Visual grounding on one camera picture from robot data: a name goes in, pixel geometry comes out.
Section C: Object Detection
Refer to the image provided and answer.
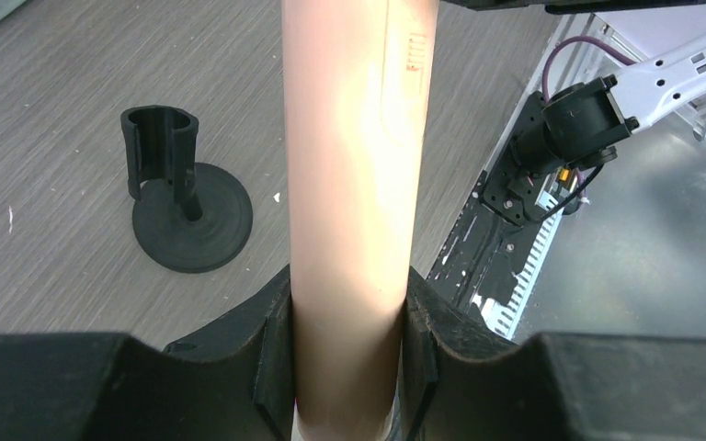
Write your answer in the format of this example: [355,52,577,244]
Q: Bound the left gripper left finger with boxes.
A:
[0,269,295,440]

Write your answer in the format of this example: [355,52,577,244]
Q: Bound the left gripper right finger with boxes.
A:
[398,271,706,440]

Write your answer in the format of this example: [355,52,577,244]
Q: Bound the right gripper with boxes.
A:
[445,0,706,15]

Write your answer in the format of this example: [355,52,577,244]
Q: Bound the black stand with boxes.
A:
[120,106,254,274]

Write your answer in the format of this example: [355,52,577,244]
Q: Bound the peach microphone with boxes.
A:
[282,1,438,440]

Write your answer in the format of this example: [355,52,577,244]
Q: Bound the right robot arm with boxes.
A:
[478,33,706,227]

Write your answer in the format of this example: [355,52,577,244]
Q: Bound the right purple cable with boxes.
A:
[540,35,637,102]

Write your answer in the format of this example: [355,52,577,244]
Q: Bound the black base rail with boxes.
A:
[426,14,612,341]

